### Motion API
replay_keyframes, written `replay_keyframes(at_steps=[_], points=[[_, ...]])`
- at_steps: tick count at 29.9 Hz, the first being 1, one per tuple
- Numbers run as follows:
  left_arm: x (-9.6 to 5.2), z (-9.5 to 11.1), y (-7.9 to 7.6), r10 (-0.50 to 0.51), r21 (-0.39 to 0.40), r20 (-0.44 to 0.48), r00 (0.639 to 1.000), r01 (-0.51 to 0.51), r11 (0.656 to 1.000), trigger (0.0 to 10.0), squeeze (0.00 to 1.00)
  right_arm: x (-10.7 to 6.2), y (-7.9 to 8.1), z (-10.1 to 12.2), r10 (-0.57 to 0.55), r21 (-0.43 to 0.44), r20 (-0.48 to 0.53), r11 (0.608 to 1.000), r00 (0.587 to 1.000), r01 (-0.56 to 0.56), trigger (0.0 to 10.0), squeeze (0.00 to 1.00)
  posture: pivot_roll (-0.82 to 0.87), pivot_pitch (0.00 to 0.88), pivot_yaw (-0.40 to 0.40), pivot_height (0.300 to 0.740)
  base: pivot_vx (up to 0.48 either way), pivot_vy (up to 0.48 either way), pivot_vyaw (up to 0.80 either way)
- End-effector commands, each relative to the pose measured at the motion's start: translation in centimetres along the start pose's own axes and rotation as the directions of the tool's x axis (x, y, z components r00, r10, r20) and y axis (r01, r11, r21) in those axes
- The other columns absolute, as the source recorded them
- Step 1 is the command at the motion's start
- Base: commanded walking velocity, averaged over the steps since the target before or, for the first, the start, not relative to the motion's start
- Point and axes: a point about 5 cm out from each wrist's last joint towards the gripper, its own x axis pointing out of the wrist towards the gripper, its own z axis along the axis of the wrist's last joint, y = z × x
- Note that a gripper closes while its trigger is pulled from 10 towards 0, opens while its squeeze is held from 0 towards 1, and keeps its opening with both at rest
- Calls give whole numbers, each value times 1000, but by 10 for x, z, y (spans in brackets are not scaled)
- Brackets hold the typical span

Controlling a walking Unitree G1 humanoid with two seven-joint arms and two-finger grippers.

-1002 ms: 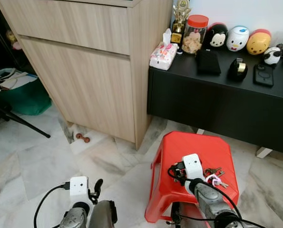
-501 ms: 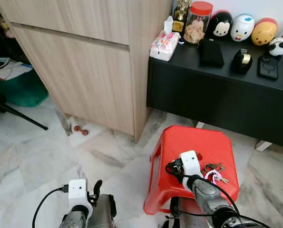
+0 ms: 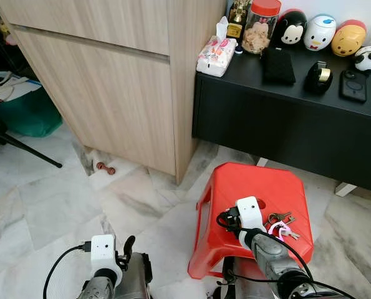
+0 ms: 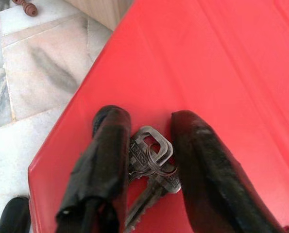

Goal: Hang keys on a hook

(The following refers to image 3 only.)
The metal key bunch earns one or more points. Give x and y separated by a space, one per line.
279 219

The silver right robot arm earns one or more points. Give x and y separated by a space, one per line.
269 252

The red plastic stool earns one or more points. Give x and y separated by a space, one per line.
254 180

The black low sideboard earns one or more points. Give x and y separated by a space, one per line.
285 124

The black tripod leg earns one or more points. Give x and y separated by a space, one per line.
29 152

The black wallet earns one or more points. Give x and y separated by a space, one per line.
279 67

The black tape dispenser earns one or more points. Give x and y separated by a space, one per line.
316 84

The pink white wet wipes pack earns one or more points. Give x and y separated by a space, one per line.
215 56

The light wooden cabinet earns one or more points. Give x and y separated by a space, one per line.
110 81

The black phone case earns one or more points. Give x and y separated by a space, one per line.
353 87

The clear jar red lid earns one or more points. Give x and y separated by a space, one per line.
258 34

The gold black bottle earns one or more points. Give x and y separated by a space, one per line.
238 28

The white paper pile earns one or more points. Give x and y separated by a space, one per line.
14 90

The black mouse plush toy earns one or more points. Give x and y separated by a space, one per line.
291 31

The white duck plush toy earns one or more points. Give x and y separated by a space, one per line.
319 37

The small panda toy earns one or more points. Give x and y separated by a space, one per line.
365 59

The yellow bear plush toy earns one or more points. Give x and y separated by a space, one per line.
347 40

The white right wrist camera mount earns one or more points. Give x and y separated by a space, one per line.
250 212

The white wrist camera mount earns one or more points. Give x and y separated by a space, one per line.
250 212
102 249

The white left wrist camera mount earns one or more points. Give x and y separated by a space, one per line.
102 249

